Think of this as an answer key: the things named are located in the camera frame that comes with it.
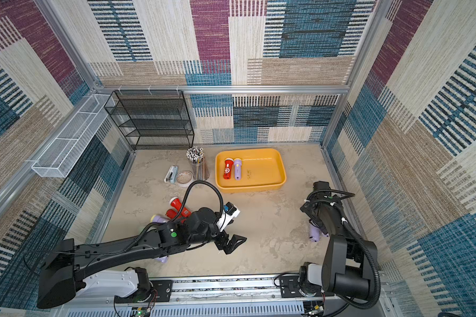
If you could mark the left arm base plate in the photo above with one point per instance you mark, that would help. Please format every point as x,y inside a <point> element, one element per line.
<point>152,291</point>

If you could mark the grey white stapler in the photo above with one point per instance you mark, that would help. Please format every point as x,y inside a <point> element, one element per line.
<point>171,176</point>

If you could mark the aluminium front rail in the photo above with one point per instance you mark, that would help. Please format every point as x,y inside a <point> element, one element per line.
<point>220,290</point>

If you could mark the purple flashlight yellow head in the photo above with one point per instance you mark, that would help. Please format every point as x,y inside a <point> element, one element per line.
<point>238,163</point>

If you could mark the yellow plastic storage tray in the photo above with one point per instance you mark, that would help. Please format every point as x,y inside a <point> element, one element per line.
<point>262,170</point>

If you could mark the white wire mesh basket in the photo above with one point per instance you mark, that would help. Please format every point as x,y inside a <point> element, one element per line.
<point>60,157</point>

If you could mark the mesh cup of pencils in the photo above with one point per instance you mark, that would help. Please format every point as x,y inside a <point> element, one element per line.
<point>197,159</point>

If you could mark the red flashlight upper left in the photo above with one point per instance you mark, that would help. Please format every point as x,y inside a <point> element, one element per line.
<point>177,204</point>

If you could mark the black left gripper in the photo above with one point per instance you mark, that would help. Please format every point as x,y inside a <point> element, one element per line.
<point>223,246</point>

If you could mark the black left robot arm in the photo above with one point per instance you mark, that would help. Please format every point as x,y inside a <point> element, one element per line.
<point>65,268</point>

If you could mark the beige tape roll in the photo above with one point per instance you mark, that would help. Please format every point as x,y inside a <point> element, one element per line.
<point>185,178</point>

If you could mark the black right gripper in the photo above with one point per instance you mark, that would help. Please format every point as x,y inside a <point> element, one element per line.
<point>317,214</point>

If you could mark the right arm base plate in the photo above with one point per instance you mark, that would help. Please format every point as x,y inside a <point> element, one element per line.
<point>289,286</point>

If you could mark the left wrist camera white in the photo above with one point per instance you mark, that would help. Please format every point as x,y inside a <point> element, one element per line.
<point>230,212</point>

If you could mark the red flashlight white flower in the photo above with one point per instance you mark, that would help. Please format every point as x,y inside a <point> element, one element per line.
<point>229,162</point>

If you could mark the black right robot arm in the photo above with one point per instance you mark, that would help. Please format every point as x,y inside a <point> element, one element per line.
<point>350,268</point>

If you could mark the black wire mesh shelf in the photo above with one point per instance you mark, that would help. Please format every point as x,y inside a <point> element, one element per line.
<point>158,119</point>

